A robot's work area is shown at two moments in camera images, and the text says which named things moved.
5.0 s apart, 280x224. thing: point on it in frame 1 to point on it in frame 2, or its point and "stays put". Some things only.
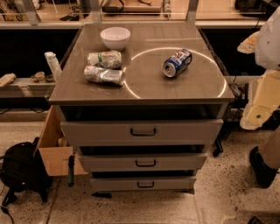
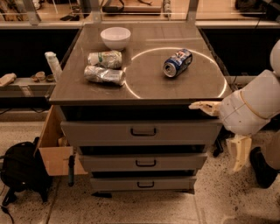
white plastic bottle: x=54 y=65 stays put
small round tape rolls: x=40 y=76 stays put
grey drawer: x=142 y=162 stays put
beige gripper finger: x=249 y=45 to x=235 y=115
